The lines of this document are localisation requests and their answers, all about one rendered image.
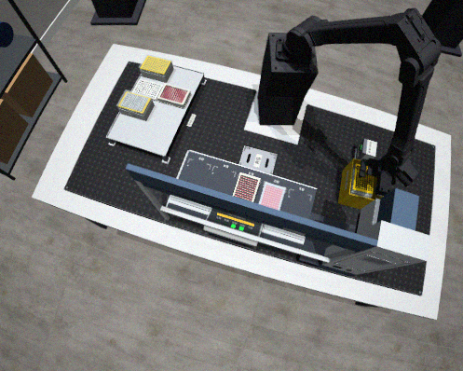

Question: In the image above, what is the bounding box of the white trough reservoir with red liquid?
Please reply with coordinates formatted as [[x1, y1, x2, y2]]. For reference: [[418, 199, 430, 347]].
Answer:
[[157, 84, 191, 109]]

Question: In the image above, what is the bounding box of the yellow waste bin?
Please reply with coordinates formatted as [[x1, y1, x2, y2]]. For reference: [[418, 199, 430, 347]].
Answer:
[[338, 159, 382, 209]]

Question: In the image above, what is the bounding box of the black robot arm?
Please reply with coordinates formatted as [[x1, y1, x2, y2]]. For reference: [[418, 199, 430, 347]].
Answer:
[[276, 8, 441, 197]]

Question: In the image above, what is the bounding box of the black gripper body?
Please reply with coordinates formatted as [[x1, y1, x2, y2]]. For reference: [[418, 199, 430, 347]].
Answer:
[[361, 158, 396, 185]]

